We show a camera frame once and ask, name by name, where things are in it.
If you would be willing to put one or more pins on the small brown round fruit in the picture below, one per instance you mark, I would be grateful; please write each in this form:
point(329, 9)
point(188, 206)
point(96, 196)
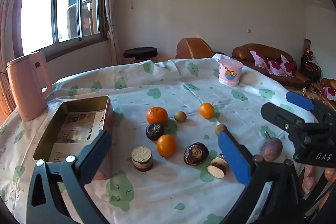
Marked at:
point(180, 116)
point(220, 129)

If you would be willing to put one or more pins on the pink electric kettle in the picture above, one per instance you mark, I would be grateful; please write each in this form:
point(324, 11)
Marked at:
point(26, 87)

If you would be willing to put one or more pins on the pink rectangular tin box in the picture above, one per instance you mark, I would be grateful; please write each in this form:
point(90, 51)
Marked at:
point(78, 106)

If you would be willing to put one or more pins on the sliding glass window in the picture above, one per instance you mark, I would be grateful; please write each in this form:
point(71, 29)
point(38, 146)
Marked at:
point(65, 11)

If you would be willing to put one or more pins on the floral pink white cushion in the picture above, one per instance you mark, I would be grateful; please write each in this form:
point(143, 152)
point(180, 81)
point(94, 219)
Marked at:
point(258, 58)
point(329, 92)
point(286, 66)
point(274, 66)

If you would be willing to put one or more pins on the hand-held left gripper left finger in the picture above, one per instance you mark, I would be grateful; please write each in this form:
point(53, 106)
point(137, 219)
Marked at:
point(97, 157)

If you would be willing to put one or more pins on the beige tied curtain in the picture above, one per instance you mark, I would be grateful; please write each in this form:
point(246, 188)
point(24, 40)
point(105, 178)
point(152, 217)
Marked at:
point(111, 16)

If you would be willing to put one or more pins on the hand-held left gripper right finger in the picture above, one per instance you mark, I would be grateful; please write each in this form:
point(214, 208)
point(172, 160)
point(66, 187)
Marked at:
point(233, 157)

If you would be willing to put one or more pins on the purple passion fruit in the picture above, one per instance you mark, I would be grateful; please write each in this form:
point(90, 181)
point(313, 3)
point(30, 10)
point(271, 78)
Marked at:
point(271, 150)

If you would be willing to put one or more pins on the white tablecloth green clouds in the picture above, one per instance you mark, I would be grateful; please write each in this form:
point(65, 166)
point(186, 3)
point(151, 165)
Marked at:
point(170, 192)

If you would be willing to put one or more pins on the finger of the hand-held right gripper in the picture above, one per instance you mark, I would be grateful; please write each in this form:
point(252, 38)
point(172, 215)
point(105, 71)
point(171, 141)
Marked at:
point(275, 113)
point(299, 100)

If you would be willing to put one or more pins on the person's right hand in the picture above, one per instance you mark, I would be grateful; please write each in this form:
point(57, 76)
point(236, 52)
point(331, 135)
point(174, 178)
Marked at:
point(308, 178)

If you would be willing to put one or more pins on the brown leather side sofa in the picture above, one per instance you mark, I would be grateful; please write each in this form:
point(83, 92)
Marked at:
point(316, 87)

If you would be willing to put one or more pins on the bumpy mandarin orange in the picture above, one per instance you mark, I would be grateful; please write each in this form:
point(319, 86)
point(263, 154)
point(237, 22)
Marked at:
point(157, 115)

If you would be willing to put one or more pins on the smooth orange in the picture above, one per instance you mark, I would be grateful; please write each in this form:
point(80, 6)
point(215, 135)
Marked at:
point(166, 145)
point(207, 110)

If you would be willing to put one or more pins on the printed paper sheet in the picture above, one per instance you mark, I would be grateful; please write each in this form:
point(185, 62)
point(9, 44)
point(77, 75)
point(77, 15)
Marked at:
point(76, 129)

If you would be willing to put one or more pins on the pink printed plastic cup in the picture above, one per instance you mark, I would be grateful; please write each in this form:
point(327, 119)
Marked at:
point(230, 73)

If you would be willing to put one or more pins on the brown leather armchair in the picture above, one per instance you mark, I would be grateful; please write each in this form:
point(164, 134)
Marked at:
point(194, 47)

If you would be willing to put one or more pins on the pink patterned curtain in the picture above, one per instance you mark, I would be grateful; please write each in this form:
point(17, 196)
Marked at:
point(6, 43)

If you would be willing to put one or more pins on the dark cluttered cabinet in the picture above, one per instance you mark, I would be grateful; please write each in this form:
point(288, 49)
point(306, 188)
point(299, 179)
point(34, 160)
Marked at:
point(311, 69)

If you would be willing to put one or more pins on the black round stool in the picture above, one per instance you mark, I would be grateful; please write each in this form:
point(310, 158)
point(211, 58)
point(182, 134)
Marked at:
point(140, 52)

